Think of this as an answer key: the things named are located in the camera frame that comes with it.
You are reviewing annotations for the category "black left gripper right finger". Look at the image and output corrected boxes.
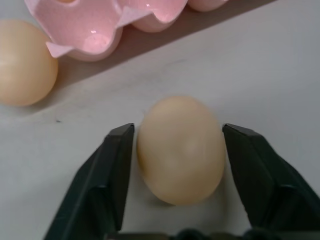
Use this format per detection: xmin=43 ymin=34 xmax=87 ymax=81
xmin=222 ymin=123 xmax=320 ymax=240

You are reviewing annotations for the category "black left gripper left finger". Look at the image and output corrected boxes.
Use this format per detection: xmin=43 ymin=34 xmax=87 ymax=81
xmin=42 ymin=122 xmax=135 ymax=240

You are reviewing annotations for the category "beige egg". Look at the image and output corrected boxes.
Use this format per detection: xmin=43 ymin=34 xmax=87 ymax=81
xmin=0 ymin=19 xmax=59 ymax=108
xmin=136 ymin=95 xmax=227 ymax=206

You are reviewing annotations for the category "pink egg carton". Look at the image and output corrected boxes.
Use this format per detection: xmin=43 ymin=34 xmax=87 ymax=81
xmin=24 ymin=0 xmax=230 ymax=62

